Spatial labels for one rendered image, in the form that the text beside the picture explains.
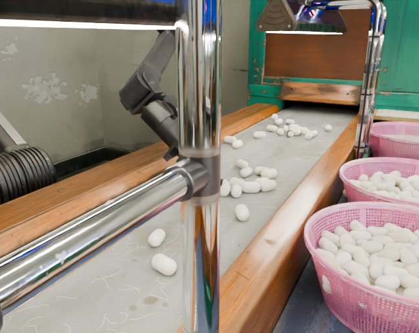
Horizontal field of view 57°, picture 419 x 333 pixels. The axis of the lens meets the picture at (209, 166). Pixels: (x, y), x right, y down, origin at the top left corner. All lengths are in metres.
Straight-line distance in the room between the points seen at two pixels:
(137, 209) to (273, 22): 0.68
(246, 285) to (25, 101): 2.62
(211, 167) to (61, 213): 0.50
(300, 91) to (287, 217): 1.00
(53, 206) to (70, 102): 2.53
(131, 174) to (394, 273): 0.51
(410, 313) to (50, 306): 0.40
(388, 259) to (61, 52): 2.83
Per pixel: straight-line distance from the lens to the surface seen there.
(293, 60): 1.62
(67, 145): 3.21
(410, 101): 1.56
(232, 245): 0.58
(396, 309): 0.49
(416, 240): 0.66
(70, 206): 0.70
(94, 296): 0.50
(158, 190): 0.17
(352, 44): 1.58
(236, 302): 0.43
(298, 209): 0.64
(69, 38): 3.20
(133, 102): 0.87
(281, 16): 0.80
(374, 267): 0.56
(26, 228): 0.65
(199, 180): 0.19
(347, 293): 0.51
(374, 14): 0.99
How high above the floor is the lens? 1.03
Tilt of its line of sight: 19 degrees down
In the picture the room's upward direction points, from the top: straight up
